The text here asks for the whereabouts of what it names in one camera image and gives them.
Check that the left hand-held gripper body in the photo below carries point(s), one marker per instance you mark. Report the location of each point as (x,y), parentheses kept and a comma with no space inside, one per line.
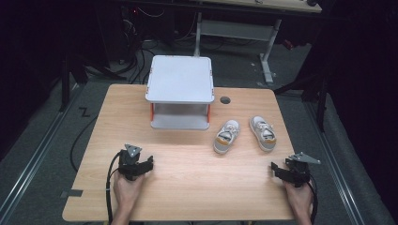
(129,162)

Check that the person's right hand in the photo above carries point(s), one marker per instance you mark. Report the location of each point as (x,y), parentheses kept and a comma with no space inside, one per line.
(301,200)

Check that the dark computer tower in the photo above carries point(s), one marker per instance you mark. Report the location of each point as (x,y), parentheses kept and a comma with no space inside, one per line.
(117,34)

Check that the grey metal stand leg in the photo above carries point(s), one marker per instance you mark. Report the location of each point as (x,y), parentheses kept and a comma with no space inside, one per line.
(237,30)

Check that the black stand leg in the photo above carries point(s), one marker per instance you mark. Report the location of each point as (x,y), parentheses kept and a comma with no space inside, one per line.
(64,84)
(321,103)

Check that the small white grey orange shoe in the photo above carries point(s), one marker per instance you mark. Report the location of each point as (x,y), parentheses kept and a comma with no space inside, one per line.
(264,132)
(226,139)

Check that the person's left hand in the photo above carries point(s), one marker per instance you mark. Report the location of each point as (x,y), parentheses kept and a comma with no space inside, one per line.
(126,192)

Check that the metal floor rail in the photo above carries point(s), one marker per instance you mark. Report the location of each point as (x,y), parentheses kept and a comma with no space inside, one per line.
(334,168)
(37,151)

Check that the black tape strip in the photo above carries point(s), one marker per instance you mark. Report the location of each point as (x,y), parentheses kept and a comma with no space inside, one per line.
(72,193)

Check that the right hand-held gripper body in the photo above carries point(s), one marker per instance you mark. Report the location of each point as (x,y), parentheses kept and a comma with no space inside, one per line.
(298,172)

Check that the white shoe rack orange posts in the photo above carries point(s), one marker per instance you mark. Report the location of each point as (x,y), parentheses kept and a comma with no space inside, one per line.
(180,78)

